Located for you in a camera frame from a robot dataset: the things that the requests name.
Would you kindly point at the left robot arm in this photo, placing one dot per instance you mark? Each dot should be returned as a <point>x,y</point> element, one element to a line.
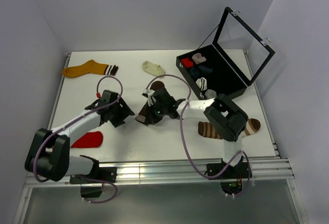
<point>49,154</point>

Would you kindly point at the mustard yellow sock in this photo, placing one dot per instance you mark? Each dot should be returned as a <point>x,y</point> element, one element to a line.
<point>90,67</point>

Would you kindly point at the rolled teal sock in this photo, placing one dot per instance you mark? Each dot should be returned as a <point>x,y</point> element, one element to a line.
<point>195,73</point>

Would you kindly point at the aluminium table frame rail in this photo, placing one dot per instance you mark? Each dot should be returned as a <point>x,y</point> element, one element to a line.
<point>181,171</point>

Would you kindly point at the rolled navy sock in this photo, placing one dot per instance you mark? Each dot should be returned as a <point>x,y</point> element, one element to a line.
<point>205,70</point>

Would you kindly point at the rolled grey sock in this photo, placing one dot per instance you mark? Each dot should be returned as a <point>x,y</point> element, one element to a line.
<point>209,94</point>

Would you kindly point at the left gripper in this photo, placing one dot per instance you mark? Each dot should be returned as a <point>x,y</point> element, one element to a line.
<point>125,112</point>

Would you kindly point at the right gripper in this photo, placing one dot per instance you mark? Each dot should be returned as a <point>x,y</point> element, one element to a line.
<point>151,119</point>

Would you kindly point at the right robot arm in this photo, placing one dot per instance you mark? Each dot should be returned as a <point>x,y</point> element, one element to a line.
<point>228,119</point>

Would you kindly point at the black storage box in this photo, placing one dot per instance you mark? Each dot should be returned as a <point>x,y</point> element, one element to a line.
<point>235,52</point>

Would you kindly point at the cream ankle sock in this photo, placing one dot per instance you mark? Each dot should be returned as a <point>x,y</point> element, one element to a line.
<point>152,69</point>

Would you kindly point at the rolled white striped sock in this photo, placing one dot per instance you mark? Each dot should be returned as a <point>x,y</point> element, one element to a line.
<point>202,84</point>

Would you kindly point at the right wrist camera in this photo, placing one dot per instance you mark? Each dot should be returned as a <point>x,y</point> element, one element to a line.
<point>149,94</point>

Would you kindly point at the dark brown sock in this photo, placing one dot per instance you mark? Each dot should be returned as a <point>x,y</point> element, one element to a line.
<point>141,117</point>

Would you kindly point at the rolled beige sock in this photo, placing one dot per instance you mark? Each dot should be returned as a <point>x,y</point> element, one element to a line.
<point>198,58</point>

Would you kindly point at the rolled red sock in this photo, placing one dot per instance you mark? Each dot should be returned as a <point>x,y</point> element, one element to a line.
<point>187,62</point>

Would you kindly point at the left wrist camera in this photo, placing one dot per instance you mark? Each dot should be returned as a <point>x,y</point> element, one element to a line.
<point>106,97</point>

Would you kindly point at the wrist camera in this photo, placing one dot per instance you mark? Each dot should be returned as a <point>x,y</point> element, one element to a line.
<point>149,94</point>
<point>106,97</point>

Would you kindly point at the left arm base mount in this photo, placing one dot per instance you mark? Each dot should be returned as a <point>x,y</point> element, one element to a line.
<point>92,185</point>

